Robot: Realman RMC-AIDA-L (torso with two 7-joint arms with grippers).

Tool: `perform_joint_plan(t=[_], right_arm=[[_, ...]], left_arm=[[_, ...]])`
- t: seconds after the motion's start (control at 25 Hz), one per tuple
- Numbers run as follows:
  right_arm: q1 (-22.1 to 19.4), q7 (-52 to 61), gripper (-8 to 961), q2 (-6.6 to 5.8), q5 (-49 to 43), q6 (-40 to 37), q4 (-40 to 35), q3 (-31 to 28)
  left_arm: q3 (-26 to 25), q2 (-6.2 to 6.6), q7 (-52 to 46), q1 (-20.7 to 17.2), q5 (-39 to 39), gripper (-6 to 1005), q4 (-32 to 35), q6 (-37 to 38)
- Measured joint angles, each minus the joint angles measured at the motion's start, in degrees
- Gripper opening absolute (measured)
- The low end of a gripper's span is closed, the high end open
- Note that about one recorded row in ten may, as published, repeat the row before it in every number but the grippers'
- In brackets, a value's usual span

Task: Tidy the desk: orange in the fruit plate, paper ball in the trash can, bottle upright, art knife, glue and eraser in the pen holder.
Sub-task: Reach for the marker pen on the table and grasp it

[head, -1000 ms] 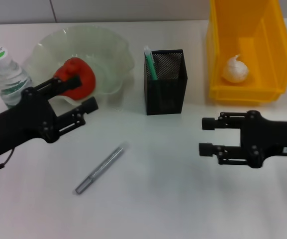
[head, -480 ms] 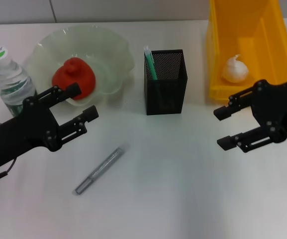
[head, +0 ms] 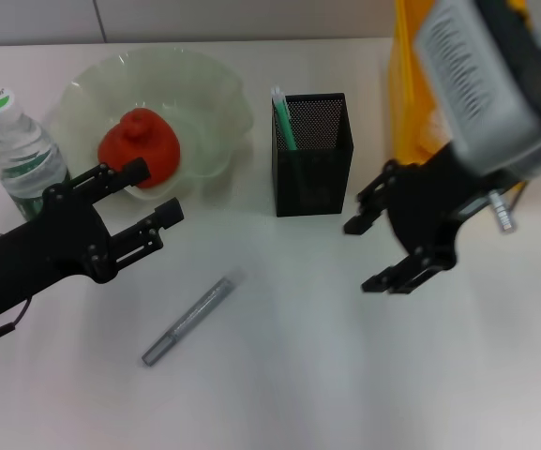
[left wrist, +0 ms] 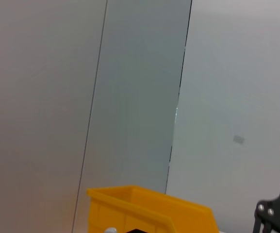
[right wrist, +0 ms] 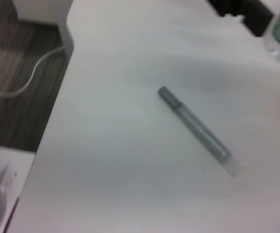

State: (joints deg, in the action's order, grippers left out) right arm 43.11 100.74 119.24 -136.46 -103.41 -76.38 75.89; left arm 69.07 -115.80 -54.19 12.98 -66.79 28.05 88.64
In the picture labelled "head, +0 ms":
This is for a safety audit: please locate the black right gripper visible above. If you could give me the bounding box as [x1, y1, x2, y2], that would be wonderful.
[342, 142, 492, 296]

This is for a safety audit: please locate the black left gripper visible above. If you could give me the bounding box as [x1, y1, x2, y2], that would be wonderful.
[0, 156, 186, 318]

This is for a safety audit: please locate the clear green-label water bottle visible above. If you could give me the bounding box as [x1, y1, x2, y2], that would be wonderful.
[0, 87, 73, 222]

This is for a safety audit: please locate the green pen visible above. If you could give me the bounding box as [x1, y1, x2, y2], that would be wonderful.
[270, 85, 299, 153]

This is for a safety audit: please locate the pale green glass fruit plate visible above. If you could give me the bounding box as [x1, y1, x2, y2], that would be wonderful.
[49, 46, 256, 203]

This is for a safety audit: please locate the black mesh pen holder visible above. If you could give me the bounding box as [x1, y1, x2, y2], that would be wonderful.
[271, 92, 354, 218]

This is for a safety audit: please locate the grey transparent pen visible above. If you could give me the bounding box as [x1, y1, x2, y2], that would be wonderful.
[141, 267, 248, 368]

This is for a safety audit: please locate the yellow plastic bin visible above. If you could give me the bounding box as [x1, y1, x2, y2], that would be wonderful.
[386, 0, 534, 194]

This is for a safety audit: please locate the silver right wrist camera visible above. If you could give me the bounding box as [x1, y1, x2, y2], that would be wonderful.
[413, 0, 541, 180]

